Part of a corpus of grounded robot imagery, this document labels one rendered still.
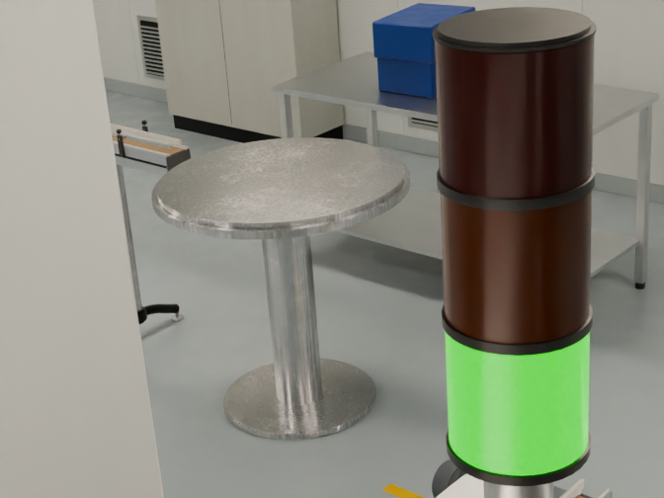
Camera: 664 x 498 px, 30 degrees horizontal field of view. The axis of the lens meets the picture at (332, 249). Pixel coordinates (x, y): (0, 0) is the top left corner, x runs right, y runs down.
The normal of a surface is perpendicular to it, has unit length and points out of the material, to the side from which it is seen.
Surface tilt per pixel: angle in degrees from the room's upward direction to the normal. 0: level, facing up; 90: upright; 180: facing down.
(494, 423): 90
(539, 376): 90
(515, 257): 90
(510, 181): 90
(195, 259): 0
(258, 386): 0
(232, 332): 0
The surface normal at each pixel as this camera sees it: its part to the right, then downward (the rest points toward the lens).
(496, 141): -0.31, 0.40
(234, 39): -0.65, 0.34
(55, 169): 0.76, 0.21
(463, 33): -0.07, -0.92
